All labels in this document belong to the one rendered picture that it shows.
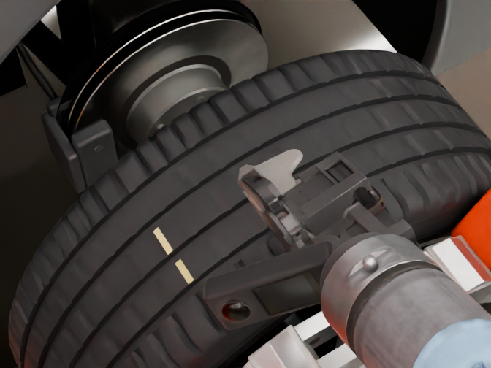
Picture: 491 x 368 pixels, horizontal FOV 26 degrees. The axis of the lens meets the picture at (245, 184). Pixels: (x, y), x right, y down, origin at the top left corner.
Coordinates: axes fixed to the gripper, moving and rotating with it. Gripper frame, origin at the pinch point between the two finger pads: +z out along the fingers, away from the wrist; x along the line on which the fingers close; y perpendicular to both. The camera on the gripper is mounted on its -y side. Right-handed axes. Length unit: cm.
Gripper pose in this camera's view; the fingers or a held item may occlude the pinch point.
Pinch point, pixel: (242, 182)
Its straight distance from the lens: 98.3
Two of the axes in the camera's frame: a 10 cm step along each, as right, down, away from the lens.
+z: -4.0, -4.4, 8.0
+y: 8.2, -5.6, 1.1
